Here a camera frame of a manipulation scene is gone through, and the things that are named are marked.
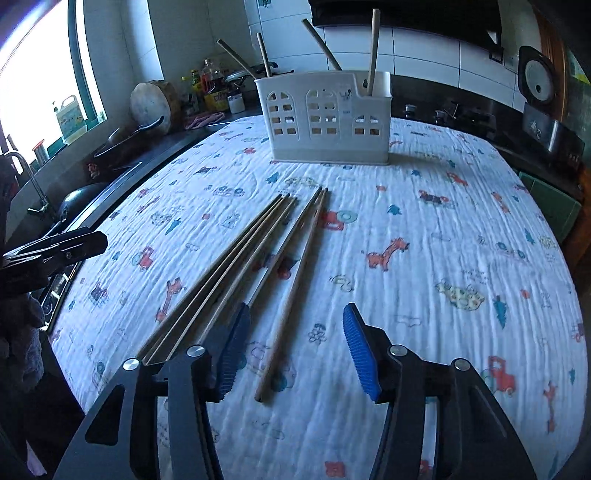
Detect green bottle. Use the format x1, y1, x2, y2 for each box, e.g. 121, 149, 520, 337
190, 69, 204, 114

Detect white printed tablecloth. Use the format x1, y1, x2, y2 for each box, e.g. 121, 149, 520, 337
48, 113, 591, 480

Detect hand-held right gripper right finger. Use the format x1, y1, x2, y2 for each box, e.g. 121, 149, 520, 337
342, 303, 539, 480

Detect window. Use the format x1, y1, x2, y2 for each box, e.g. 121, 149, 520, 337
0, 0, 109, 167

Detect person's left forearm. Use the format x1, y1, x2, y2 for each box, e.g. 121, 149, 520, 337
0, 295, 44, 393

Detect detergent jug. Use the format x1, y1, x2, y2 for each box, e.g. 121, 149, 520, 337
55, 95, 88, 143

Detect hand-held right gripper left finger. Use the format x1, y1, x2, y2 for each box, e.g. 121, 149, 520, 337
53, 302, 252, 480

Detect black gas stove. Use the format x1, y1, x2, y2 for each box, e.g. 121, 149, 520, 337
402, 104, 499, 139

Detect round wooden cutting board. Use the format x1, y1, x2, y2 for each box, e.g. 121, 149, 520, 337
130, 80, 182, 134

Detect black range hood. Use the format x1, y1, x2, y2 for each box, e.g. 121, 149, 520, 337
307, 0, 504, 47

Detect steel faucet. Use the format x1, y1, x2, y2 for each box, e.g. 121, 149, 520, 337
0, 150, 51, 217

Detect white plastic utensil holder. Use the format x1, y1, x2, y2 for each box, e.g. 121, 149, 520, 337
255, 70, 391, 165

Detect steel pressure cooker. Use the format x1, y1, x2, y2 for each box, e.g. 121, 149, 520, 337
224, 62, 280, 93

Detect green cabinet door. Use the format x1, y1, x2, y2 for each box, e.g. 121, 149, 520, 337
517, 171, 583, 245

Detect pink cloth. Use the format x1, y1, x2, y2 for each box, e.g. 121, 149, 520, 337
185, 111, 227, 131

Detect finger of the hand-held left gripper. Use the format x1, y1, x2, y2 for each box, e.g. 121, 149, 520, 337
2, 231, 109, 273
0, 264, 77, 296

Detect black rice cooker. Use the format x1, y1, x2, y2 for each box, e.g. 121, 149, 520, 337
517, 45, 587, 162

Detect black wok with handle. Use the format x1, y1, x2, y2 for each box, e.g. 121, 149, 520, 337
95, 115, 164, 162

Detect brown wooden chopstick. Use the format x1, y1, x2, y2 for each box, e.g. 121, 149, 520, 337
140, 194, 284, 361
245, 187, 323, 308
217, 39, 265, 80
302, 18, 343, 73
148, 195, 291, 365
201, 198, 298, 333
257, 32, 273, 78
367, 8, 381, 95
254, 187, 329, 402

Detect wooden glass-door cabinet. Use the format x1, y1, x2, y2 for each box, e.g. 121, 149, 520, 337
531, 0, 591, 139

